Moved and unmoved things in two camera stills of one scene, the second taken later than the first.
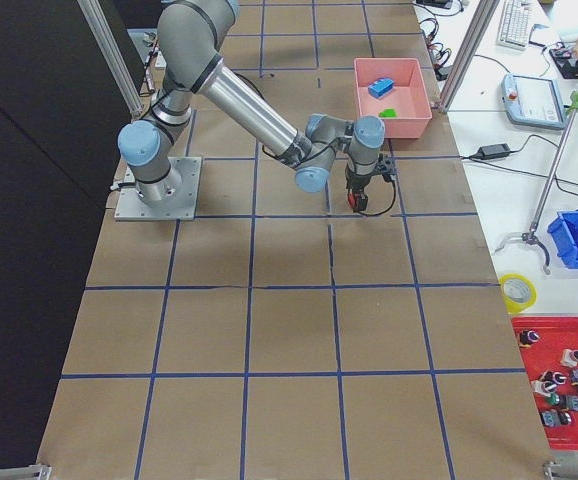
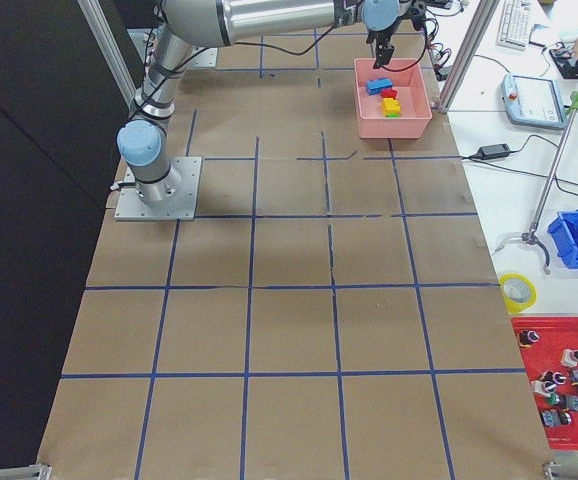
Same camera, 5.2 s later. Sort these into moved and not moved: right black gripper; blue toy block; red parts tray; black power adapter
Moved: right black gripper
Not moved: red parts tray; blue toy block; black power adapter
